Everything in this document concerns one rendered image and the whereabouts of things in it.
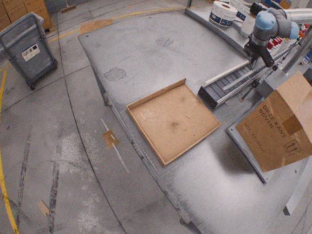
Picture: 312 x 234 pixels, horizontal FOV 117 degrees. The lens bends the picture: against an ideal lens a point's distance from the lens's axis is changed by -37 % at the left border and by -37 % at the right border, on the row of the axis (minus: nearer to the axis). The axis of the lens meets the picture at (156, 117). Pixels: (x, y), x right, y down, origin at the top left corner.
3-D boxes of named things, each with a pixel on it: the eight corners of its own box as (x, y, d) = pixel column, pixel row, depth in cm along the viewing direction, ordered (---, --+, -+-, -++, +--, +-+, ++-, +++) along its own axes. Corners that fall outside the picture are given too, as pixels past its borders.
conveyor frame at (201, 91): (286, 43, 120) (288, 41, 115) (293, 50, 116) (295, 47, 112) (197, 92, 68) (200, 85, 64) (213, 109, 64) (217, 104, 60)
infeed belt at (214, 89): (288, 44, 118) (289, 42, 115) (293, 48, 115) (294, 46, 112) (200, 93, 66) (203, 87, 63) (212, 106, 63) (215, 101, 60)
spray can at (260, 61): (252, 64, 76) (269, 39, 58) (258, 70, 75) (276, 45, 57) (249, 66, 75) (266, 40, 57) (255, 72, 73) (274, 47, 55)
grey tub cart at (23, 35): (19, 71, 175) (-8, 26, 91) (48, 49, 200) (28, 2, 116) (32, 99, 153) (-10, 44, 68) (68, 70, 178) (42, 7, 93)
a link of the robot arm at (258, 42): (272, 35, 44) (262, 44, 46) (269, 42, 48) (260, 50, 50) (258, 25, 47) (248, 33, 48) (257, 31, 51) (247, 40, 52)
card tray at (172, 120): (184, 82, 70) (185, 76, 66) (221, 125, 61) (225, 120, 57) (126, 111, 60) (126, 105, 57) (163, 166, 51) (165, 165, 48)
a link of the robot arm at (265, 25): (280, 25, 34) (259, 22, 37) (272, 42, 44) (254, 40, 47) (274, 10, 35) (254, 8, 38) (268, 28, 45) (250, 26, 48)
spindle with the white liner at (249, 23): (241, 31, 98) (255, 1, 72) (250, 37, 95) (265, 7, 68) (236, 31, 95) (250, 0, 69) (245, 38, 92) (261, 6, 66)
